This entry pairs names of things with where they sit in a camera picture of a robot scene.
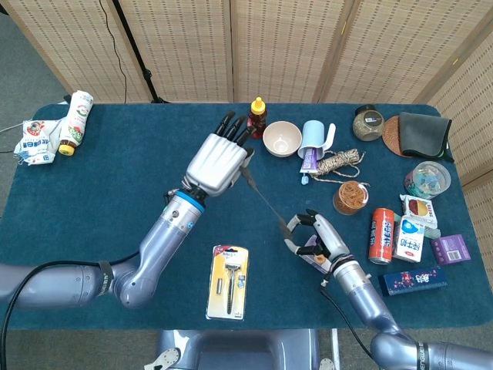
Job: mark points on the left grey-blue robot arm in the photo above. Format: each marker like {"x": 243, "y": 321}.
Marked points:
{"x": 169, "y": 235}

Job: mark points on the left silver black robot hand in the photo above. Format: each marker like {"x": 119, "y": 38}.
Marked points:
{"x": 215, "y": 162}

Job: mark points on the purple toothpaste tube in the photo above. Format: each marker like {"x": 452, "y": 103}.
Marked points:
{"x": 310, "y": 162}

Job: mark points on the blue felt tablecloth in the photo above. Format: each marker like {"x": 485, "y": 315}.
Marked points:
{"x": 96, "y": 192}

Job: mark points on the long dark blue box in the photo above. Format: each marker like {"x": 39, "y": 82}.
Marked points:
{"x": 404, "y": 281}

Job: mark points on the clear tub of rubber bands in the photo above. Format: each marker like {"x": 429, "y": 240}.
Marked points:
{"x": 350, "y": 196}

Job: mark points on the beige bowl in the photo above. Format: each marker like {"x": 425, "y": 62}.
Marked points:
{"x": 282, "y": 138}

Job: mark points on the small purple box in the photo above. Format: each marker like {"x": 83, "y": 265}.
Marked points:
{"x": 450, "y": 249}

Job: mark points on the white snack box fruit picture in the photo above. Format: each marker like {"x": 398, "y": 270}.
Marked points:
{"x": 421, "y": 208}

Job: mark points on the round brown woven coaster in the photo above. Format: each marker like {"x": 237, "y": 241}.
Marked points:
{"x": 391, "y": 135}

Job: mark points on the white table leg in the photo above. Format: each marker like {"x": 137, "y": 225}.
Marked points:
{"x": 335, "y": 347}

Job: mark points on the red drink can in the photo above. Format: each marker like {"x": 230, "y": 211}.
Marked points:
{"x": 381, "y": 237}

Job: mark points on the glass jar black lid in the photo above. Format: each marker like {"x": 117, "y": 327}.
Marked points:
{"x": 367, "y": 125}

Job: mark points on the honey bear bottle yellow cap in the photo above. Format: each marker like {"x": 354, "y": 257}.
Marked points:
{"x": 257, "y": 112}

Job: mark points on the pale green pack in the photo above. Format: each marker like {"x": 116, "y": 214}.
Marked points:
{"x": 433, "y": 233}

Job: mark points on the white sauce bottle yellow cap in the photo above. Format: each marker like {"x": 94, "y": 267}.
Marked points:
{"x": 77, "y": 119}

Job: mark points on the white printed food bag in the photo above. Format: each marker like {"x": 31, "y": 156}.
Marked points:
{"x": 34, "y": 142}

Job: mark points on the grey-blue robot torso base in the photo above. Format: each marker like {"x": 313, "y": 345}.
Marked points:
{"x": 250, "y": 350}

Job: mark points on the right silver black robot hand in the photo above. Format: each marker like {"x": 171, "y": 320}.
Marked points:
{"x": 329, "y": 237}

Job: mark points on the folded grey cloth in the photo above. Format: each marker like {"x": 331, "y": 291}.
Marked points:
{"x": 423, "y": 133}

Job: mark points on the black tripod stand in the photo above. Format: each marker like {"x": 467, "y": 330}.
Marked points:
{"x": 135, "y": 50}

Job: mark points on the yellow razor blister pack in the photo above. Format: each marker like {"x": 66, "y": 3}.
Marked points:
{"x": 221, "y": 293}

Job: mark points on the dark strap piece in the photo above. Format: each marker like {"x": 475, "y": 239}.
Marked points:
{"x": 247, "y": 176}

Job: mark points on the white blue milk carton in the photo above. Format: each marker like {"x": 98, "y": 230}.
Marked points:
{"x": 410, "y": 241}

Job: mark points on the clear tub of blue clips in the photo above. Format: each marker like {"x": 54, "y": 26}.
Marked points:
{"x": 427, "y": 179}

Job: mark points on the bundle of twisted twine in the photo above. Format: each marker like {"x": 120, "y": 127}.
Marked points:
{"x": 339, "y": 160}

